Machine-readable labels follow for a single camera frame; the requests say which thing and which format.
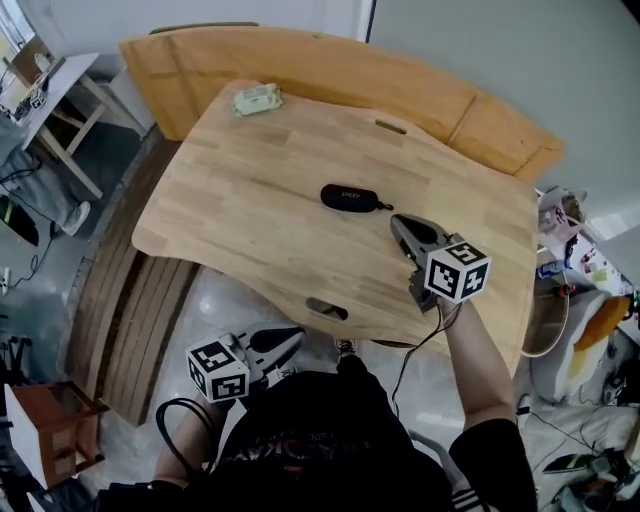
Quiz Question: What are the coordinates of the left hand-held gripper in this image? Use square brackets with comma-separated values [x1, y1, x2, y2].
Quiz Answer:
[184, 321, 308, 405]

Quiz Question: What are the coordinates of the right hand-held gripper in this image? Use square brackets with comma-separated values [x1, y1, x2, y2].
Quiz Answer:
[389, 213, 493, 315]

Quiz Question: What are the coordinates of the black glasses case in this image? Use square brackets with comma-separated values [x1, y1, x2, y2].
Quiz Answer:
[319, 183, 396, 215]

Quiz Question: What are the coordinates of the person's right forearm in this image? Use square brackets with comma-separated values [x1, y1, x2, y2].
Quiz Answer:
[433, 297, 517, 432]

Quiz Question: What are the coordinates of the person's left forearm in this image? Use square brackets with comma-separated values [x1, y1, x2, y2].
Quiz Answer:
[153, 397, 237, 482]

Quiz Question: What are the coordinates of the person's black-clothed body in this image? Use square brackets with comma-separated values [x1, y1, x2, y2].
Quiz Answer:
[97, 349, 540, 512]

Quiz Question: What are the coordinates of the small blue packet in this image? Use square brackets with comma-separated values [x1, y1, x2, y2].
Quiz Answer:
[537, 258, 569, 281]

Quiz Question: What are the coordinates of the pink white bag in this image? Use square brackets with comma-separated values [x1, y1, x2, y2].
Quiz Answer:
[536, 187, 590, 237]

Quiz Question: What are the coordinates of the brown wooden slat panel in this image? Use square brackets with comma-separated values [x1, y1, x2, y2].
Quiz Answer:
[63, 132, 202, 427]

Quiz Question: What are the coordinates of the orange cushion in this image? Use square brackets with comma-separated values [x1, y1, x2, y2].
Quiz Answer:
[573, 294, 632, 352]

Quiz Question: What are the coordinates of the green wet wipes packet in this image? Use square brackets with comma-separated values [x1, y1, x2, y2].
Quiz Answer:
[232, 82, 287, 118]

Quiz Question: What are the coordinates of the small brown wooden stool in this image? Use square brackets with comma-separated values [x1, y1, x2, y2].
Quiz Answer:
[3, 380, 110, 490]

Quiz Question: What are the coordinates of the white side table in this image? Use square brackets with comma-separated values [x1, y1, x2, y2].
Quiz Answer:
[19, 52, 149, 200]

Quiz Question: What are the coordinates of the brown cardboard box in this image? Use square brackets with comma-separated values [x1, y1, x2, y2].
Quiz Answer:
[8, 37, 59, 81]

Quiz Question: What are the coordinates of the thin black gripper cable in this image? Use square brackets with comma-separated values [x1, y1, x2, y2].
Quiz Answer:
[389, 299, 465, 417]

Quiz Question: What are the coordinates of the thick black looped cable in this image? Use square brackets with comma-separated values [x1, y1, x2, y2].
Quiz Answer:
[154, 396, 225, 477]

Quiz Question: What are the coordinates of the thin black floor cable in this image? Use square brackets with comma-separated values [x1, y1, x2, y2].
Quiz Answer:
[514, 394, 640, 466]

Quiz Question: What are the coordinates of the grey shoulder strap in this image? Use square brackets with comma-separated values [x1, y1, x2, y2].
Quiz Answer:
[408, 428, 464, 489]

